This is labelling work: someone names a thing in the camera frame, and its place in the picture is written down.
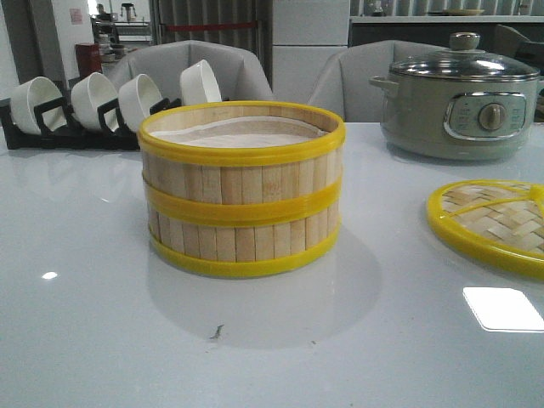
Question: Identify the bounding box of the bamboo steamer tier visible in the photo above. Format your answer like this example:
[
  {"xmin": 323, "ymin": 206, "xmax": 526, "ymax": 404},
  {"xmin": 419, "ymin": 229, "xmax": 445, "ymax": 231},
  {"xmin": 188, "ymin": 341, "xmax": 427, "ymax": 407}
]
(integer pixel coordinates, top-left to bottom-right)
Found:
[
  {"xmin": 138, "ymin": 100, "xmax": 345, "ymax": 228},
  {"xmin": 148, "ymin": 202, "xmax": 340, "ymax": 278}
]

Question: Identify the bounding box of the woven bamboo steamer lid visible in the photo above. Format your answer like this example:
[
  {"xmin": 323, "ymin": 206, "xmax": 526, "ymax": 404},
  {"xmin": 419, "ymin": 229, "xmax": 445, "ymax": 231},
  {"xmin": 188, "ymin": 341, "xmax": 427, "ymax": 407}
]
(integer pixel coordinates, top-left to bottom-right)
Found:
[{"xmin": 427, "ymin": 179, "xmax": 543, "ymax": 280}]

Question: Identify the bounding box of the white cloth liner left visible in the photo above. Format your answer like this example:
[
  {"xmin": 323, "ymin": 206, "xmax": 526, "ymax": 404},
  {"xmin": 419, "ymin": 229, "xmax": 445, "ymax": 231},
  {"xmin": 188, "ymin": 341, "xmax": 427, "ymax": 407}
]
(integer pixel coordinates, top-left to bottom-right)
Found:
[{"xmin": 150, "ymin": 116, "xmax": 327, "ymax": 148}]

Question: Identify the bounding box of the grey chair left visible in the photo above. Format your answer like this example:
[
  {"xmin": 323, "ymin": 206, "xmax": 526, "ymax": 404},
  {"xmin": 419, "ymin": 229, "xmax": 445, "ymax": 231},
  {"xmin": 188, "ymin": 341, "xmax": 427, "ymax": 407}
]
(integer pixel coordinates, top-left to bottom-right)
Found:
[{"xmin": 106, "ymin": 40, "xmax": 275, "ymax": 100}]

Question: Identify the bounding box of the grey chair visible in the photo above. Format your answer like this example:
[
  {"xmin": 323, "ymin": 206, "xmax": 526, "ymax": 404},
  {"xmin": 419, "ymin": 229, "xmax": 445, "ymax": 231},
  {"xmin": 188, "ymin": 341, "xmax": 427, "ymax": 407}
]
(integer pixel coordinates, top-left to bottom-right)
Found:
[
  {"xmin": 308, "ymin": 40, "xmax": 441, "ymax": 122},
  {"xmin": 106, "ymin": 40, "xmax": 275, "ymax": 100}
]

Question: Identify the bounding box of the grey chair right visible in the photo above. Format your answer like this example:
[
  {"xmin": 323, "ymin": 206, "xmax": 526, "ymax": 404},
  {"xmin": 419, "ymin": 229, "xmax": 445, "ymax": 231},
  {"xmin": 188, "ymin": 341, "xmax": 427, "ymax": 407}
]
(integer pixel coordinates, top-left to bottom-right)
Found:
[{"xmin": 308, "ymin": 40, "xmax": 441, "ymax": 122}]

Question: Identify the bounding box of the white bowl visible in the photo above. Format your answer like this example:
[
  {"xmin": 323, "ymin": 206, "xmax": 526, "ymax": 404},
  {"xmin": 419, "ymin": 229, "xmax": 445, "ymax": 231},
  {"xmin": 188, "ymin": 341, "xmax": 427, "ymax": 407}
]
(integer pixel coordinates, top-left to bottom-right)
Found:
[
  {"xmin": 10, "ymin": 76, "xmax": 62, "ymax": 135},
  {"xmin": 118, "ymin": 74, "xmax": 163, "ymax": 133},
  {"xmin": 179, "ymin": 59, "xmax": 222, "ymax": 105},
  {"xmin": 71, "ymin": 72, "xmax": 118, "ymax": 131}
]

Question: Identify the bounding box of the white cabinet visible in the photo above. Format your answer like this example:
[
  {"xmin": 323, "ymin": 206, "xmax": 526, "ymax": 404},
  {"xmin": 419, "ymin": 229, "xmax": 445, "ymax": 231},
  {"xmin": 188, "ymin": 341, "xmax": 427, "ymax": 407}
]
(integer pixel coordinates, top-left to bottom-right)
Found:
[{"xmin": 272, "ymin": 1, "xmax": 350, "ymax": 103}]

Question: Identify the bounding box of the green electric cooking pot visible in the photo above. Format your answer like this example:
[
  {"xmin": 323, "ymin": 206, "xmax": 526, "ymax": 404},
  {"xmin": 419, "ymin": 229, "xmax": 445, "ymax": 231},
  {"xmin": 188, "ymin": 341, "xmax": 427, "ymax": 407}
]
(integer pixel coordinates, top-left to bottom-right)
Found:
[{"xmin": 369, "ymin": 74, "xmax": 543, "ymax": 161}]

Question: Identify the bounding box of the red barrier belt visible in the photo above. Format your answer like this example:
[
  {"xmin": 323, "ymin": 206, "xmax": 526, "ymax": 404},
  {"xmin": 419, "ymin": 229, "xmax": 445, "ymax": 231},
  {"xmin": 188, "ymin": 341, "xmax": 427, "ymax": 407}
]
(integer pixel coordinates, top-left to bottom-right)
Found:
[{"xmin": 164, "ymin": 21, "xmax": 258, "ymax": 32}]

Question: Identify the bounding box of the black dish rack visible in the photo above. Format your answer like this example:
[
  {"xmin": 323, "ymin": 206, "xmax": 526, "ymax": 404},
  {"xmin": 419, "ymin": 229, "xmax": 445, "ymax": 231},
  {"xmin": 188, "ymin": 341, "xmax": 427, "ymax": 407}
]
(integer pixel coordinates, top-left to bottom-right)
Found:
[{"xmin": 0, "ymin": 96, "xmax": 182, "ymax": 150}]

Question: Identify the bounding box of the dark counter with shelf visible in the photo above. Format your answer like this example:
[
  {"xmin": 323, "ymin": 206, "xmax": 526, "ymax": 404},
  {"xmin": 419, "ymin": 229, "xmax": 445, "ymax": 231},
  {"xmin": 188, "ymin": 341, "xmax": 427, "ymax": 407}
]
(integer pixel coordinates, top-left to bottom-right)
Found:
[{"xmin": 348, "ymin": 15, "xmax": 543, "ymax": 51}]

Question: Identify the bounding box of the red bin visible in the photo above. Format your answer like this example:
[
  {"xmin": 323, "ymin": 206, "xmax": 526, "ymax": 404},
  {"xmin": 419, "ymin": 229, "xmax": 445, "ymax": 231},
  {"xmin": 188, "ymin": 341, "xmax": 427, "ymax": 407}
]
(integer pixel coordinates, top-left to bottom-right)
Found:
[{"xmin": 75, "ymin": 43, "xmax": 102, "ymax": 80}]

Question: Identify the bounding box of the glass pot lid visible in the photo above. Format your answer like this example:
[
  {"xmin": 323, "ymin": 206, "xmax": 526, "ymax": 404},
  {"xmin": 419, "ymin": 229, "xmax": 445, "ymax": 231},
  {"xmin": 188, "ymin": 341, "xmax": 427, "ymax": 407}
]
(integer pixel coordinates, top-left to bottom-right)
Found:
[{"xmin": 389, "ymin": 32, "xmax": 540, "ymax": 82}]

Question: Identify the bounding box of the white bowl far left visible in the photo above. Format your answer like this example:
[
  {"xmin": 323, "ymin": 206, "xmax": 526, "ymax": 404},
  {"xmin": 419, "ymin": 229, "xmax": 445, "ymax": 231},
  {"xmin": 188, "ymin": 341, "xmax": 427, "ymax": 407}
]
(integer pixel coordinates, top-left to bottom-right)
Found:
[{"xmin": 10, "ymin": 76, "xmax": 62, "ymax": 135}]

